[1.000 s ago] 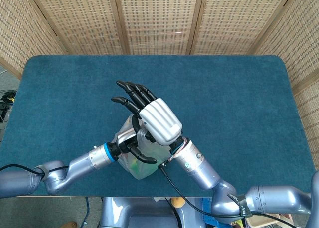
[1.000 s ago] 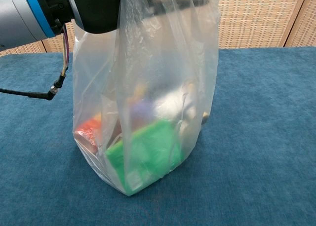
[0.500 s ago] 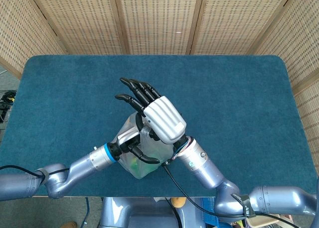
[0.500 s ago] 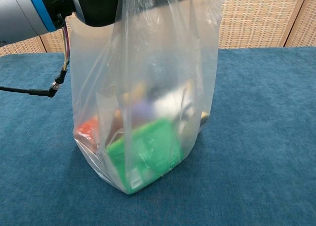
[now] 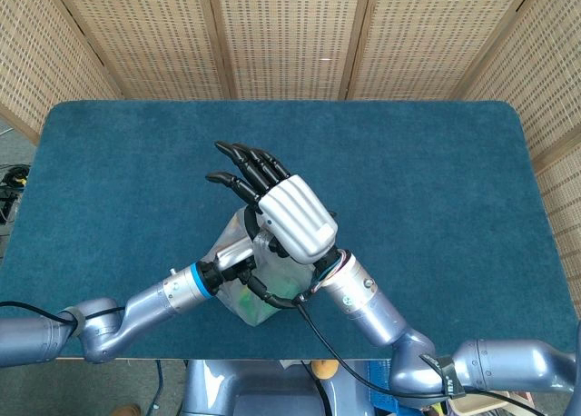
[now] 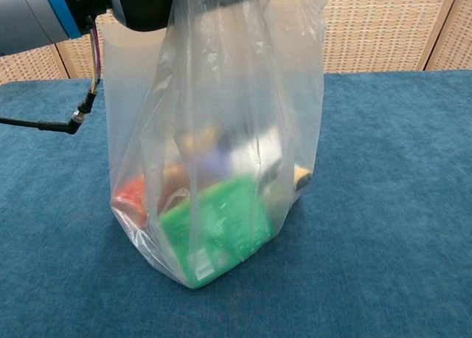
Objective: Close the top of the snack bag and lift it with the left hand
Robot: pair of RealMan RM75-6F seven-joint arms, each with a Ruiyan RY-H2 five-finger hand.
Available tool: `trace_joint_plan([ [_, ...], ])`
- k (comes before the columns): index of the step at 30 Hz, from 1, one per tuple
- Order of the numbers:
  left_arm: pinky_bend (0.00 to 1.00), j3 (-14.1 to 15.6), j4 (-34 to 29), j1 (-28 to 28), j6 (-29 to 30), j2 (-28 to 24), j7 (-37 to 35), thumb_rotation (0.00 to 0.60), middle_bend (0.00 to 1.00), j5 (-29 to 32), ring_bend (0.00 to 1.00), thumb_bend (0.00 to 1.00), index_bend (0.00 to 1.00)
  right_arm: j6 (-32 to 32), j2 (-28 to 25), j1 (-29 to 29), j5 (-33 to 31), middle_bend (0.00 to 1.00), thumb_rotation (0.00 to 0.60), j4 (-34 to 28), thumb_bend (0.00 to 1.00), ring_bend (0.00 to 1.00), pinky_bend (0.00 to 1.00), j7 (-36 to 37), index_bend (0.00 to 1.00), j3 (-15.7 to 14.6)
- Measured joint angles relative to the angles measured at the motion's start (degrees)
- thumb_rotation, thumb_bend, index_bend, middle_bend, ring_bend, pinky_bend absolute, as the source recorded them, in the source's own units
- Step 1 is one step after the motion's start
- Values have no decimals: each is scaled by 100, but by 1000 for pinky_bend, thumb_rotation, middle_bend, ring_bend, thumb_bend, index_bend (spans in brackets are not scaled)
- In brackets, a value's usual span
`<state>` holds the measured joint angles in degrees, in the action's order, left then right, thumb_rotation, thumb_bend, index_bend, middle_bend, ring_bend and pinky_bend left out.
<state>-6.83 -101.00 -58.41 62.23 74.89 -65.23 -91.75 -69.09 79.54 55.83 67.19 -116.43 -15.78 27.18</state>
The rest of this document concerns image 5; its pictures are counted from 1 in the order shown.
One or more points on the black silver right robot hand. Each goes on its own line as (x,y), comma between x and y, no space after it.
(295,220)

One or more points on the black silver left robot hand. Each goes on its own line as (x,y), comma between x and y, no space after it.
(233,259)

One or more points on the clear plastic shopping bag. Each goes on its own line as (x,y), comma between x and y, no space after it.
(268,289)

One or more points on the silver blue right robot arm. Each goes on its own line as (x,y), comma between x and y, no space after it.
(381,316)

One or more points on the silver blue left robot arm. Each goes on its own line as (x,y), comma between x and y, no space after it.
(150,298)

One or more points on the green cardboard box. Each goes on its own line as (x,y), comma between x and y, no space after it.
(247,302)

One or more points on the blue carpet table cover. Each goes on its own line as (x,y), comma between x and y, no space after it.
(408,184)

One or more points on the silver blue robot torso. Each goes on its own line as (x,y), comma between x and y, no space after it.
(227,389)

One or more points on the yellow orange round object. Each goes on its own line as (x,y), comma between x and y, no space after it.
(324,369)

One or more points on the blue plastic crate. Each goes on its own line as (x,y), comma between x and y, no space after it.
(379,379)

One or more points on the brown shoe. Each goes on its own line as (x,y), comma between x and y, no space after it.
(126,410)

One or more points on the woven rattan folding screen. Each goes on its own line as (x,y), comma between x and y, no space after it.
(290,34)

